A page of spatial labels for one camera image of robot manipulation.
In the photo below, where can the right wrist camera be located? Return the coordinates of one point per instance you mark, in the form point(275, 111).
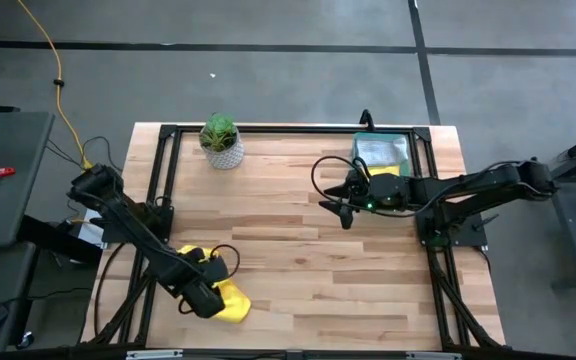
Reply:
point(357, 187)

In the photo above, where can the grey microfiber towel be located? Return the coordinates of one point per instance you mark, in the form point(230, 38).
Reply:
point(380, 151)

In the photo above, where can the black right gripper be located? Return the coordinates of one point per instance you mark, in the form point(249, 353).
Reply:
point(388, 192)

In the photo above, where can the white paper sheet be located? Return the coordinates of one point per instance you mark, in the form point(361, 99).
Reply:
point(88, 235)

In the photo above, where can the silver bracket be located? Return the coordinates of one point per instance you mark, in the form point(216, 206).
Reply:
point(154, 354)
point(433, 356)

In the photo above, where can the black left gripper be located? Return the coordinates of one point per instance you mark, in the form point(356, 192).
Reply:
point(214, 272)

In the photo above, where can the black desk base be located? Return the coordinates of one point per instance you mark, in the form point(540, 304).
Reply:
point(58, 241)

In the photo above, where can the translucent teal plastic bin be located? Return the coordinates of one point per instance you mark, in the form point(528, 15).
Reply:
point(363, 136)

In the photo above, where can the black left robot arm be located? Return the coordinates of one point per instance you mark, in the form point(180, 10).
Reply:
point(133, 230)

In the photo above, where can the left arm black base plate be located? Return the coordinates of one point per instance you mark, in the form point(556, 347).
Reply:
point(105, 236)

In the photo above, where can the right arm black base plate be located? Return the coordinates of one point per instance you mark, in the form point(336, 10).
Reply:
point(473, 235)

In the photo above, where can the dark grey desk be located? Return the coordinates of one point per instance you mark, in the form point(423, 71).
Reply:
point(13, 150)

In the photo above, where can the succulent in patterned white pot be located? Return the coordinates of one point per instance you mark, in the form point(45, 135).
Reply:
point(224, 156)

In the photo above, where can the small black mount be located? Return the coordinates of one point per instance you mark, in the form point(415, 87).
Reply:
point(366, 120)

